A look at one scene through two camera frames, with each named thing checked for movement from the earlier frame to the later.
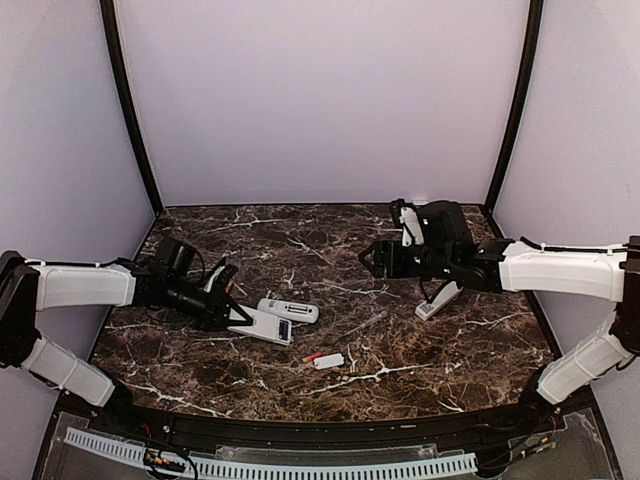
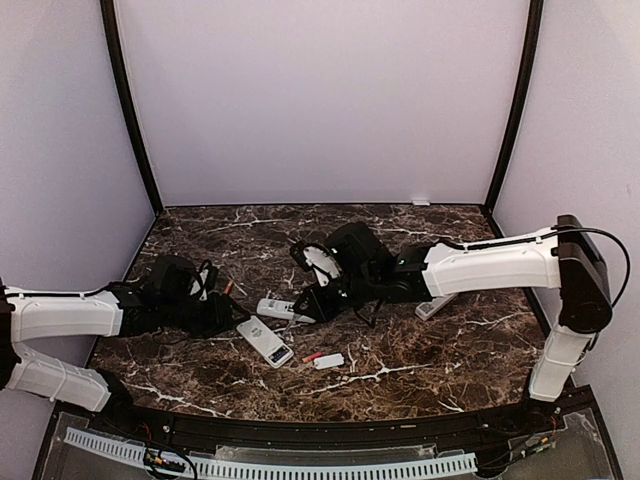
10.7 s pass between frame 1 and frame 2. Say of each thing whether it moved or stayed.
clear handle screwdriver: moved
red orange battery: stayed
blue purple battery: moved
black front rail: stayed
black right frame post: stayed
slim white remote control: stayed
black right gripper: moved
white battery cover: stayed
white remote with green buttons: moved
